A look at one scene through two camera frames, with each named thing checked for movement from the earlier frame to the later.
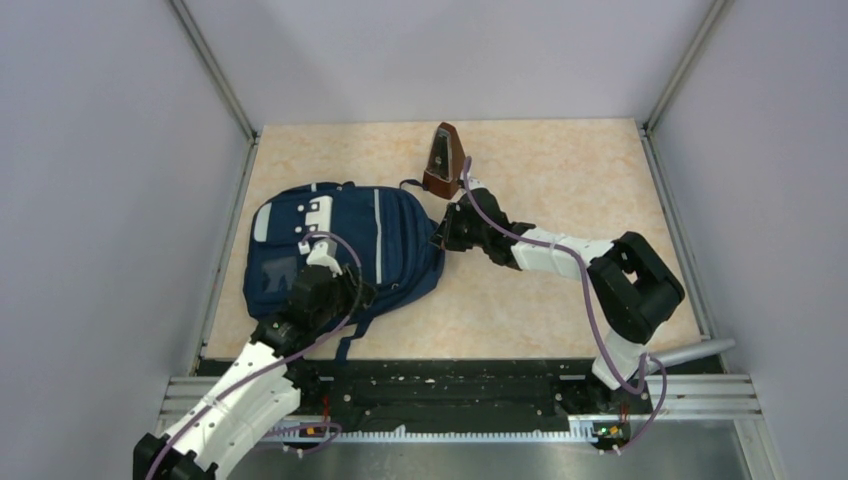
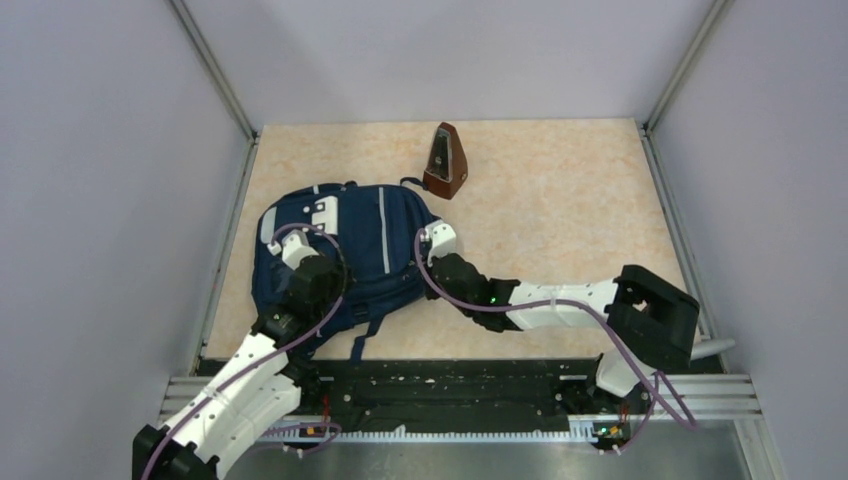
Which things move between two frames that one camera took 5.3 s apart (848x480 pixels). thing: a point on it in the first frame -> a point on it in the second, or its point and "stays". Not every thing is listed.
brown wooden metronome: [442, 175] stays
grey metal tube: [680, 353] stays
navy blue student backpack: [388, 235] stays
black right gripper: [445, 236] -> [431, 294]
